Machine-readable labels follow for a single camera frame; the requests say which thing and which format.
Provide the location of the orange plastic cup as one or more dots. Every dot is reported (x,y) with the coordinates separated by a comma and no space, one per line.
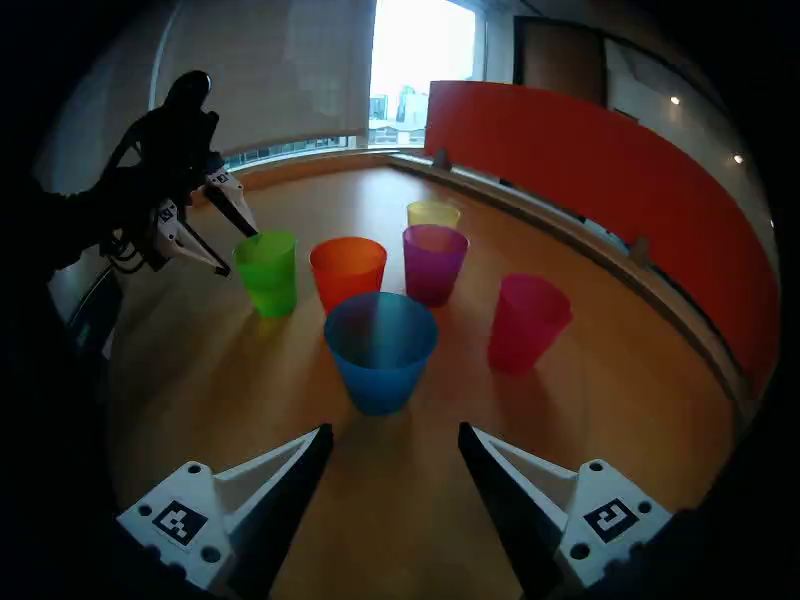
(347,267)

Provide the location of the yellow plastic cup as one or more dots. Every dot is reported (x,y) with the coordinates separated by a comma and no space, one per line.
(432,214)

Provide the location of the red desk screen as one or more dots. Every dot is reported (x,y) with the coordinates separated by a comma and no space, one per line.
(600,187)

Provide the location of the pink plastic cup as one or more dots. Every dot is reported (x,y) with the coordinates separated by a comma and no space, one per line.
(525,325)

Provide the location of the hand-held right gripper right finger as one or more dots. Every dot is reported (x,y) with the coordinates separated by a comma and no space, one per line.
(562,494)

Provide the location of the green plastic cup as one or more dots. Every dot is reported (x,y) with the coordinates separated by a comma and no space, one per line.
(267,273)

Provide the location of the blue plastic cup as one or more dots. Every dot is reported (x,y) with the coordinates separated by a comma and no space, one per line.
(380,354)

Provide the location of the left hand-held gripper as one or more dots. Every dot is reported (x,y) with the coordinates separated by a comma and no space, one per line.
(165,150)

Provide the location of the purple plastic cup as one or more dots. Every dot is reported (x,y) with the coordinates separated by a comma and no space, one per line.
(433,265)

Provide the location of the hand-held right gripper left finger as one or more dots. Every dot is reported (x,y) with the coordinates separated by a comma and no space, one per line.
(206,500)

